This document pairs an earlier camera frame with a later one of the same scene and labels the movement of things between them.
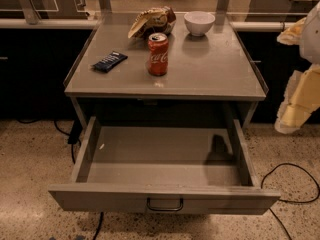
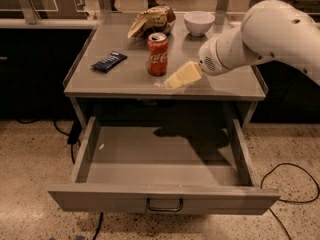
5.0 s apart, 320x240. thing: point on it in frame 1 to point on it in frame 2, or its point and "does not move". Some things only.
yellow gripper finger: (301, 99) to (220, 53)
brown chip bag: (152, 20) does not move
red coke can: (158, 53) does not move
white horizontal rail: (91, 24) does not move
